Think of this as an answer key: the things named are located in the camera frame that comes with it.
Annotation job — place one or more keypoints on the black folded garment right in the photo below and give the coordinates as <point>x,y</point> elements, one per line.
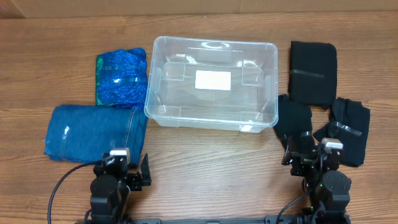
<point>349,123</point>

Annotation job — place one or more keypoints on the white label in bin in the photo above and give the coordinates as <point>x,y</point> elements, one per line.
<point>212,80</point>

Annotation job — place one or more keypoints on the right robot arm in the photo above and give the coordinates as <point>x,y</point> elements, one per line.
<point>323,184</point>

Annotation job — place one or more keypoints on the black folded garment middle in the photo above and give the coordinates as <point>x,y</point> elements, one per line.
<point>295,120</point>

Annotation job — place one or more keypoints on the black folded garment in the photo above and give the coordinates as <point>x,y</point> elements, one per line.
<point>313,73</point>
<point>349,123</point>
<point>295,120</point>

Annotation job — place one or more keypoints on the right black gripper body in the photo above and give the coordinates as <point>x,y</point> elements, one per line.
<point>305,157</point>

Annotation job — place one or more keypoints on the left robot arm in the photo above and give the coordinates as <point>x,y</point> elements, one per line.
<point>111,188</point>

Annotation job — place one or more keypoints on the blue denim jeans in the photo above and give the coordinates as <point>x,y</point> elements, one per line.
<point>83,133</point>

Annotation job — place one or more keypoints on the blue sequin garment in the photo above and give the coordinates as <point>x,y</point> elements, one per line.
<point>121,78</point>

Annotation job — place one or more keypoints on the black folded garment top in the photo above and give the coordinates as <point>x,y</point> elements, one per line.
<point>313,73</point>

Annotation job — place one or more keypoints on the clear plastic storage bin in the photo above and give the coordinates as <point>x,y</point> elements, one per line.
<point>250,106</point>

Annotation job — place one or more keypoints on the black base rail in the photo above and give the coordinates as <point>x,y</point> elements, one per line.
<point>269,219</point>

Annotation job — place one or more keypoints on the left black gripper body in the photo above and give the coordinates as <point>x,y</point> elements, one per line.
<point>135,182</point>

